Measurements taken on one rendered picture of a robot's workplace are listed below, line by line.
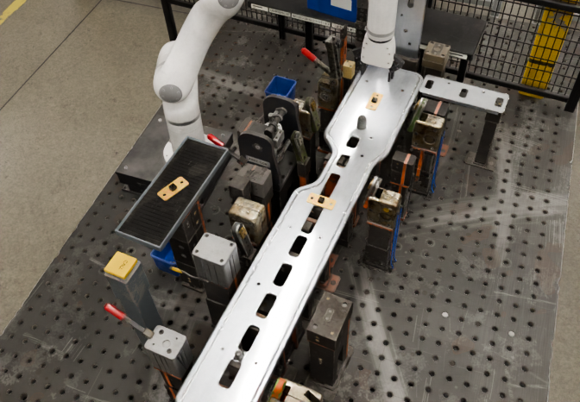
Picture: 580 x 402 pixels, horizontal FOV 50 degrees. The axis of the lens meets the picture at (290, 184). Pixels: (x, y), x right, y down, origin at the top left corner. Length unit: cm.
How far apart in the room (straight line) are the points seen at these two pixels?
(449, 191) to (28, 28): 317
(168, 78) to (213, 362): 86
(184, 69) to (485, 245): 114
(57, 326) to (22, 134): 188
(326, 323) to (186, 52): 90
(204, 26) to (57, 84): 227
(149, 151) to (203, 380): 102
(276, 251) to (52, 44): 293
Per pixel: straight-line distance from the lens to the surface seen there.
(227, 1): 177
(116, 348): 205
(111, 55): 417
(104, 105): 383
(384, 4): 188
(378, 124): 209
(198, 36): 192
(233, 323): 167
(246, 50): 288
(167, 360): 161
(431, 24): 247
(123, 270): 161
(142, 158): 234
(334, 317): 163
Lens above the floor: 247
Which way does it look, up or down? 50 degrees down
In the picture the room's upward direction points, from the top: 3 degrees counter-clockwise
